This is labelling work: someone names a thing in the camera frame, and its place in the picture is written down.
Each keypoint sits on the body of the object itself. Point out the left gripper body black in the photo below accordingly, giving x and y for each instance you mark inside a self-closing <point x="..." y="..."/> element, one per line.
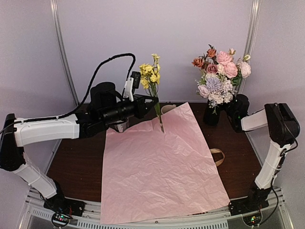
<point x="114" y="114"/>

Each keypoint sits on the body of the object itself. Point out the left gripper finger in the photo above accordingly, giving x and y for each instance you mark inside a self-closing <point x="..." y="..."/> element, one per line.
<point x="147" y="99"/>
<point x="147" y="108"/>

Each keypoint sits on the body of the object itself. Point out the yellow small flower bunch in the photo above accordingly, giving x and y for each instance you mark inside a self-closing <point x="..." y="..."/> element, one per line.
<point x="150" y="76"/>

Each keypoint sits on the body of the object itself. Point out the black cylindrical vase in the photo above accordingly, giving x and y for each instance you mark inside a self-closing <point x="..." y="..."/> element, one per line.
<point x="212" y="114"/>

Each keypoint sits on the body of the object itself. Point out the orange brown flower stem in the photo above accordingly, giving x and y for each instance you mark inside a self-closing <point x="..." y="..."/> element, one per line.
<point x="207" y="58"/>

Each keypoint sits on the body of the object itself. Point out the blue hydrangea flower bunch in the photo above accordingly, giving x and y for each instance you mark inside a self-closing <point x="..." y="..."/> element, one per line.
<point x="217" y="88"/>

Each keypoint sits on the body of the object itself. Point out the pink wrapping paper sheet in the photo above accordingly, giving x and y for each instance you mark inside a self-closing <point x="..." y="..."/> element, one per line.
<point x="152" y="171"/>

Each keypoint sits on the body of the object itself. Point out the tan satin ribbon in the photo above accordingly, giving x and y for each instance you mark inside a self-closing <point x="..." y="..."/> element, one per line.
<point x="218" y="156"/>

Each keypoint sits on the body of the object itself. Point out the pink peony flower stem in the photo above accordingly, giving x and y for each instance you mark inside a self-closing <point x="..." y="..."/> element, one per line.
<point x="230" y="69"/>

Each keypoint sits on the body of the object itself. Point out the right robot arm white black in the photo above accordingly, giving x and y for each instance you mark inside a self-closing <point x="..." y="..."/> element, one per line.
<point x="282" y="130"/>

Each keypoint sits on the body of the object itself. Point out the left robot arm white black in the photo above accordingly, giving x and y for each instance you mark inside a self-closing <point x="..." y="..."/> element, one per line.
<point x="18" y="133"/>

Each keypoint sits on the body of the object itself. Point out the beige floral mug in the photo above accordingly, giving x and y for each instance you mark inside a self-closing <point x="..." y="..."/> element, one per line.
<point x="167" y="108"/>

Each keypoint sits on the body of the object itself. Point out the yellow-inside floral mug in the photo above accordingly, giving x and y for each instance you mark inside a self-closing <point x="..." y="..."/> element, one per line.
<point x="121" y="126"/>

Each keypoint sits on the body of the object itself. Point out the right aluminium frame post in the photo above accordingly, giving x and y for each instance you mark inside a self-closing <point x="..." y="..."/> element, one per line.
<point x="252" y="27"/>

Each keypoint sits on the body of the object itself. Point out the aluminium frame post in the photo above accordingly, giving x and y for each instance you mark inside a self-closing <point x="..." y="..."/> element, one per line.
<point x="252" y="27"/>
<point x="63" y="55"/>

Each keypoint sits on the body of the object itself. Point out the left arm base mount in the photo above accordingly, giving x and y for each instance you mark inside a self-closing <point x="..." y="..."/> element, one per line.
<point x="64" y="209"/>

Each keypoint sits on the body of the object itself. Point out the left aluminium frame post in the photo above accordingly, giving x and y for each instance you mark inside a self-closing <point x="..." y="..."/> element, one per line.
<point x="63" y="55"/>

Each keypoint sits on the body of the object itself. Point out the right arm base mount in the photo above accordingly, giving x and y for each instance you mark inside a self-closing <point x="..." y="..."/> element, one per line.
<point x="251" y="214"/>

